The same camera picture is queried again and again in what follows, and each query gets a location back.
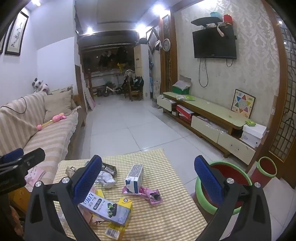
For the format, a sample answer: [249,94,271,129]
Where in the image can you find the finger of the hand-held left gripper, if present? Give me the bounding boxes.
[1,148,25,163]
[0,148,45,174]

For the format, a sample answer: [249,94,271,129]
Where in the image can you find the framed wall photo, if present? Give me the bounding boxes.
[147,27,160,54]

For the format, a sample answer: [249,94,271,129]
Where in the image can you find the star checkers board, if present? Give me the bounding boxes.
[231,89,255,118]

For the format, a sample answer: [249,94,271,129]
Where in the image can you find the long blue milk carton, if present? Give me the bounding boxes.
[77,193,132,227]

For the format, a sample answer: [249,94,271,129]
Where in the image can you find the pink toy stick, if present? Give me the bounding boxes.
[37,113,67,130]

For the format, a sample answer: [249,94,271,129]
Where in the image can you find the blue white milk carton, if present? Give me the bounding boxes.
[125,164,144,194]

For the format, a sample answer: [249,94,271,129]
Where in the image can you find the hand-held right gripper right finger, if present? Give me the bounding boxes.
[194,155,272,241]

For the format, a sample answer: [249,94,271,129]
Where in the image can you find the black carton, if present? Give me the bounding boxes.
[102,162,117,175]

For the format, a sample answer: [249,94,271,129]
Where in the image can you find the green top television cabinet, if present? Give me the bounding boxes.
[157,91,256,165]

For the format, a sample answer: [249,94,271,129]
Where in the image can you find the white shoe box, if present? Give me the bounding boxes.
[240,123,267,149]

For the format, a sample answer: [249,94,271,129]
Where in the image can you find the beige pillow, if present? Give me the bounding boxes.
[43,90,73,122]

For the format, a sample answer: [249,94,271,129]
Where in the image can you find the black wall shelf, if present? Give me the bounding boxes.
[191,17,223,26]

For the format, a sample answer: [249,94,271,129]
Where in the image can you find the silver foil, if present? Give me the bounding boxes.
[94,170,116,189]

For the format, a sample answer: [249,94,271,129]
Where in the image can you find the white balance bike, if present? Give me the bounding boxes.
[97,85,123,97]

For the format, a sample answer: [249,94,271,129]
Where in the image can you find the open green cardboard box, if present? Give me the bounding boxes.
[171,75,193,95]

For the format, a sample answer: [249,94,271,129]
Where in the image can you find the yellow checked tablecloth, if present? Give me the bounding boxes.
[54,149,208,241]

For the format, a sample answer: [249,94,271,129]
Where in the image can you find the pink foil wrapper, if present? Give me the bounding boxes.
[122,185,160,205]

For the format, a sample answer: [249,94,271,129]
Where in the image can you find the striped sofa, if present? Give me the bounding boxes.
[0,91,87,200]

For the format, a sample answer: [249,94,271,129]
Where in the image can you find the small red bin green rim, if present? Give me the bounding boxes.
[251,157,277,189]

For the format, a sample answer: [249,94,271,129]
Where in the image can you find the black television cable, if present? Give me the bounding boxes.
[199,58,208,88]

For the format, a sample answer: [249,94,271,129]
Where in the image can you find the pink tissue pack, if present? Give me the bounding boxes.
[24,167,45,186]

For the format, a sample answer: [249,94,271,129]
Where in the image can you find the black television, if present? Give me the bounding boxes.
[192,25,237,59]

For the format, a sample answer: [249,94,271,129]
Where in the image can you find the yellow packet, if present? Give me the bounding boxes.
[103,226,126,239]

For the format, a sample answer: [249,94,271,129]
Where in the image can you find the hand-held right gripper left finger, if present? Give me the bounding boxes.
[24,155,103,241]

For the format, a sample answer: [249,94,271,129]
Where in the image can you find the white standing air conditioner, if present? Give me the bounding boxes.
[134,44,149,101]

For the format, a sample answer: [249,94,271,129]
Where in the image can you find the large red basin green rim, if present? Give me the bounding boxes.
[195,161,252,215]

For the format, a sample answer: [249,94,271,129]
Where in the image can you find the black white plush toy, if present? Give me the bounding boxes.
[32,78,44,92]

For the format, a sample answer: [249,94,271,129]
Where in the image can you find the framed flower painting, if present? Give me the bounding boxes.
[5,11,29,55]

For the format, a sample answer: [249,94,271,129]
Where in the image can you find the red flat box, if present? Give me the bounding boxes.
[176,105,195,120]

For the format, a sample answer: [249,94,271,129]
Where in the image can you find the leaning foam mats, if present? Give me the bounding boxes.
[85,70,96,112]

